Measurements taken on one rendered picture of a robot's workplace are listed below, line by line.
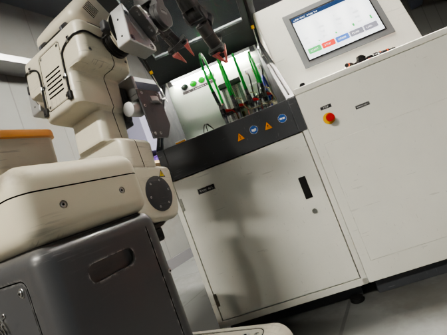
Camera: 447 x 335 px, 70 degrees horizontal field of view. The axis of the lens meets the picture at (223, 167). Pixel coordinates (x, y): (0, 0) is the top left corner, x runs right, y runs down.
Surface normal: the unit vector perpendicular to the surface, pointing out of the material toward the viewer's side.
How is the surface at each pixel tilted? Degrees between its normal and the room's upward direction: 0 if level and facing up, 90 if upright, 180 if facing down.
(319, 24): 76
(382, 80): 90
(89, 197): 90
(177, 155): 90
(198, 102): 90
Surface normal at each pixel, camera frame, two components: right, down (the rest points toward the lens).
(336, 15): -0.24, -0.23
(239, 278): -0.16, 0.00
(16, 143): 0.82, -0.30
